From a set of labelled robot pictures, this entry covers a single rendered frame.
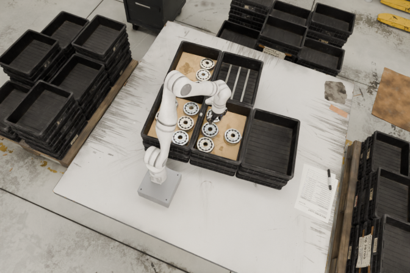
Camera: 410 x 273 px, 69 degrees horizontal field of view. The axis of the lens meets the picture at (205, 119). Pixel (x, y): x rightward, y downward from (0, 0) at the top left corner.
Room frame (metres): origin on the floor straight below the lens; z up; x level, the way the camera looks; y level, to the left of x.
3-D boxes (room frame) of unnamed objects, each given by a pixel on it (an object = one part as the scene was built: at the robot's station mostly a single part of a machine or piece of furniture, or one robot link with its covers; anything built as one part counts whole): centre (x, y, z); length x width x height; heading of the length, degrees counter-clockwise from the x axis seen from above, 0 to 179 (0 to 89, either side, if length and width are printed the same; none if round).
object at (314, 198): (0.66, -0.76, 0.70); 0.33 x 0.23 x 0.01; 166
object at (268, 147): (0.84, -0.41, 0.87); 0.40 x 0.30 x 0.11; 172
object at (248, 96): (1.28, -0.17, 0.87); 0.40 x 0.30 x 0.11; 172
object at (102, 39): (1.80, 0.99, 0.37); 0.40 x 0.30 x 0.45; 166
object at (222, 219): (1.00, -0.15, 0.35); 1.60 x 1.60 x 0.70; 76
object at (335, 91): (1.48, -0.95, 0.71); 0.22 x 0.19 x 0.01; 166
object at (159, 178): (0.57, 0.22, 0.88); 0.09 x 0.09 x 0.17; 79
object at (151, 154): (0.57, 0.22, 1.04); 0.09 x 0.09 x 0.17; 72
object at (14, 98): (1.11, 1.57, 0.26); 0.40 x 0.30 x 0.23; 166
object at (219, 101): (0.91, -0.07, 1.21); 0.09 x 0.07 x 0.15; 38
